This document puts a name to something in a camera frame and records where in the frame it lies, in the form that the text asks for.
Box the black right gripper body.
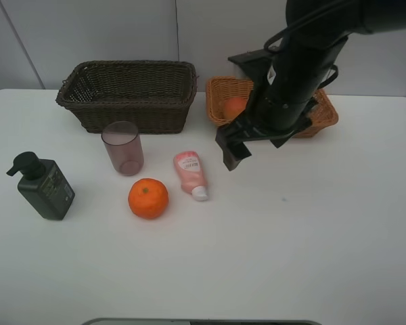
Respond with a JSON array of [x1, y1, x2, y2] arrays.
[[215, 114, 312, 148]]

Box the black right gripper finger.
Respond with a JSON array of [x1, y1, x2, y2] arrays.
[[221, 142, 252, 171]]

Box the red orange peach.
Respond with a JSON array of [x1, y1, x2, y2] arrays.
[[223, 97, 248, 122]]

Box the pink lotion tube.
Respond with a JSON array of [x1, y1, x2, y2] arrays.
[[173, 151, 209, 202]]

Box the orange mandarin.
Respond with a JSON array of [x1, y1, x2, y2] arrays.
[[128, 178, 169, 220]]

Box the dark green pump bottle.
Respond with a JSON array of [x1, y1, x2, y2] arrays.
[[7, 152, 75, 221]]

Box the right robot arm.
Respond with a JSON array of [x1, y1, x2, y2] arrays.
[[216, 1, 406, 171]]

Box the light orange wicker basket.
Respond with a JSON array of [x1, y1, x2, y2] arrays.
[[206, 76, 339, 138]]

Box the dark brown wicker basket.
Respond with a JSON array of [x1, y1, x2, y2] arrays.
[[56, 60, 197, 134]]

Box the translucent purple plastic cup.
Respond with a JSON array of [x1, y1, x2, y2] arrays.
[[101, 121, 144, 176]]

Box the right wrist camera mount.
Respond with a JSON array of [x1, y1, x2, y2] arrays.
[[227, 49, 278, 86]]

